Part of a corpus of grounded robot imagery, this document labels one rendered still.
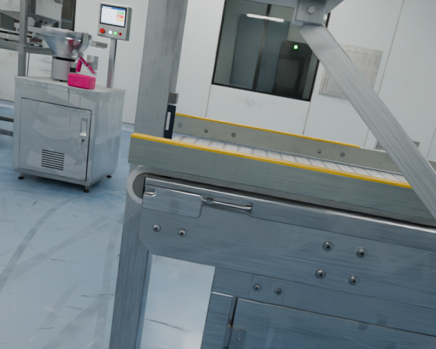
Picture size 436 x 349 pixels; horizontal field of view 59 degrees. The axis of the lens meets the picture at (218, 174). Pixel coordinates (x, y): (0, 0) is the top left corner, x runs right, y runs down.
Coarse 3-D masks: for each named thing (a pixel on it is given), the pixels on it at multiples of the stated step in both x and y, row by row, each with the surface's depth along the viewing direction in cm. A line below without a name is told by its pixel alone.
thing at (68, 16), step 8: (64, 0) 530; (72, 0) 529; (64, 8) 532; (72, 8) 531; (8, 16) 544; (64, 16) 535; (72, 16) 534; (8, 24) 546; (64, 24) 538; (72, 24) 536; (8, 32) 549; (32, 32) 545; (8, 40) 552
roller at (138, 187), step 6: (138, 174) 47; (144, 174) 46; (150, 174) 47; (156, 174) 48; (138, 180) 47; (144, 180) 46; (132, 186) 47; (138, 186) 47; (144, 186) 47; (138, 192) 47; (144, 192) 47
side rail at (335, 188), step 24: (144, 144) 44; (168, 144) 44; (168, 168) 45; (192, 168) 44; (216, 168) 44; (240, 168) 44; (264, 168) 44; (288, 168) 44; (288, 192) 44; (312, 192) 44; (336, 192) 44; (360, 192) 44; (384, 192) 43; (408, 192) 43; (432, 216) 44
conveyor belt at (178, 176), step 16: (208, 144) 67; (224, 144) 70; (288, 160) 65; (304, 160) 68; (176, 176) 47; (192, 176) 46; (384, 176) 66; (400, 176) 69; (128, 192) 48; (256, 192) 46; (272, 192) 46; (352, 208) 46; (368, 208) 46; (432, 224) 46
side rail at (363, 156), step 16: (176, 128) 71; (192, 128) 71; (208, 128) 70; (224, 128) 70; (240, 128) 70; (256, 144) 70; (272, 144) 70; (288, 144) 70; (304, 144) 70; (320, 144) 70; (336, 144) 69; (336, 160) 70; (352, 160) 70; (368, 160) 70; (384, 160) 69; (432, 160) 69
